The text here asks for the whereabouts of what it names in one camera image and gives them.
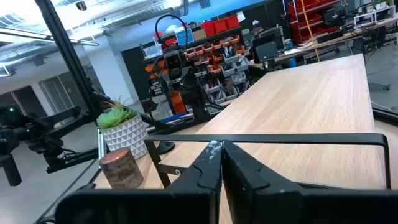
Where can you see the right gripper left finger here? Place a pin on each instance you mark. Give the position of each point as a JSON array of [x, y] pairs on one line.
[[205, 174]]

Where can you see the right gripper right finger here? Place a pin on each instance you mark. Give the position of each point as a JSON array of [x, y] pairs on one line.
[[245, 193]]

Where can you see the black metal candlestick holder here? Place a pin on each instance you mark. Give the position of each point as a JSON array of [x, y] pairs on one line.
[[166, 147]]

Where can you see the orange topped candle jar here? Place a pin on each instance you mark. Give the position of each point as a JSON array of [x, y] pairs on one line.
[[121, 171]]

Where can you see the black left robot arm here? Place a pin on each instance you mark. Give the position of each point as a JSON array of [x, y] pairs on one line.
[[186, 93]]

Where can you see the clear plastic box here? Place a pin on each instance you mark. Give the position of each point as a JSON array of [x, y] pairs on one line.
[[152, 51]]

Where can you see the blue box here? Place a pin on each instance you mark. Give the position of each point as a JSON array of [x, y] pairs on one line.
[[185, 36]]

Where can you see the orange grey parts bin rack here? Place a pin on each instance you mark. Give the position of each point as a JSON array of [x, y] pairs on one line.
[[227, 68]]

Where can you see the cardboard box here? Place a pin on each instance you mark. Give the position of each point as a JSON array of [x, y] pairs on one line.
[[199, 35]]

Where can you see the red plastic bin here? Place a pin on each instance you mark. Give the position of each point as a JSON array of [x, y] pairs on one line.
[[232, 22], [220, 26], [209, 28]]

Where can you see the succulent in white pot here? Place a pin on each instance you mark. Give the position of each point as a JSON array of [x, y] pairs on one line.
[[124, 137]]

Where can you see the black computer monitor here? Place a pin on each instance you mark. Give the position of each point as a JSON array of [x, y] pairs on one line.
[[266, 51], [273, 33]]

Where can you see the blue cylinder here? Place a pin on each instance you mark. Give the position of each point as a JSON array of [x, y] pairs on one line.
[[292, 62]]

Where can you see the red shelf rack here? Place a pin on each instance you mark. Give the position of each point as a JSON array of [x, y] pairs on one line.
[[306, 21]]

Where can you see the black machine with green lights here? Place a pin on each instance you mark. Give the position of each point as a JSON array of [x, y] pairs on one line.
[[46, 140]]

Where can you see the long wooden workbench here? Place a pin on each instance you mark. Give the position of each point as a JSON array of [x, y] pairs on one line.
[[329, 42]]

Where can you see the white shelf unit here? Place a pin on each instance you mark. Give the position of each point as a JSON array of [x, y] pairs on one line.
[[374, 15]]

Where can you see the wooden shelf riser black frame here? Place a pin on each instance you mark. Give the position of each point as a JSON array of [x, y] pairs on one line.
[[295, 102]]

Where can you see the black aluminium table frame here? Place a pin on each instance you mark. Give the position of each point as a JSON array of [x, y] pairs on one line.
[[68, 53]]

